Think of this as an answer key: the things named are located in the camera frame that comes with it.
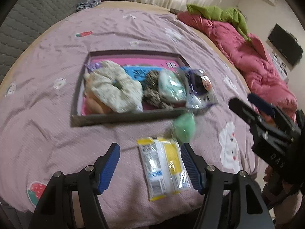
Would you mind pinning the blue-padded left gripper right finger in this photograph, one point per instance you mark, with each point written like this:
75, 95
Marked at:
230, 200

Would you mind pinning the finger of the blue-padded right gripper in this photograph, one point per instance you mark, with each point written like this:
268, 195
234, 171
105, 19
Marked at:
250, 119
262, 104

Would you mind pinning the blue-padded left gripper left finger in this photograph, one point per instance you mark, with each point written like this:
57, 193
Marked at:
55, 207

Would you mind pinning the yellow white wipes packet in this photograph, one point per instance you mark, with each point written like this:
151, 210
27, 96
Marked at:
164, 170

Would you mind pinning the green sponge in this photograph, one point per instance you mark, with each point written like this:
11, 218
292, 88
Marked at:
184, 128

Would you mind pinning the cartoon doll face packet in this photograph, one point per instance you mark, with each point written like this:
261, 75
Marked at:
199, 90

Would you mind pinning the white floral scrunchie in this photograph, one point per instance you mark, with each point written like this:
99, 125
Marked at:
112, 86

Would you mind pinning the white cabinet with items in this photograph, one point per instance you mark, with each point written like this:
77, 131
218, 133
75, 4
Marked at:
280, 66

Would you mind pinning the pink quilted comforter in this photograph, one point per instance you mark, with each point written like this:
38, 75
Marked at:
250, 58

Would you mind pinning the green tissue pack in box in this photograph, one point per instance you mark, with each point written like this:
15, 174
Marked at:
170, 87

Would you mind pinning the green fleece garment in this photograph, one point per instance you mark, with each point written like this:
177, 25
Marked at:
230, 15

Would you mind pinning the leopard print scrunchie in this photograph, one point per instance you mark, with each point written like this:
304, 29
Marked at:
151, 90

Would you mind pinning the shallow purple cardboard box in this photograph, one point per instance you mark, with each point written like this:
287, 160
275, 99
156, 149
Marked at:
149, 113

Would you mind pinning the cream plush bunny toy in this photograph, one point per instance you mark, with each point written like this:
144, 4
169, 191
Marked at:
93, 104

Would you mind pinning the pink blue children's book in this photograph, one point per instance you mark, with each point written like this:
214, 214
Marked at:
135, 65

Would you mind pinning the purple satin scrunchie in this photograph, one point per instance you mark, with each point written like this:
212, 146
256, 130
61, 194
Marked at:
92, 66

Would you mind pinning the blue patterned cloth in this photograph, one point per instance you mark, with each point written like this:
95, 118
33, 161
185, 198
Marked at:
87, 5

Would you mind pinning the grey quilted sofa cover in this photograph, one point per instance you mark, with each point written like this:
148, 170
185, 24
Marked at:
25, 22

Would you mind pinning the black wall television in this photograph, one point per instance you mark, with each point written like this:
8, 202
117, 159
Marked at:
286, 44

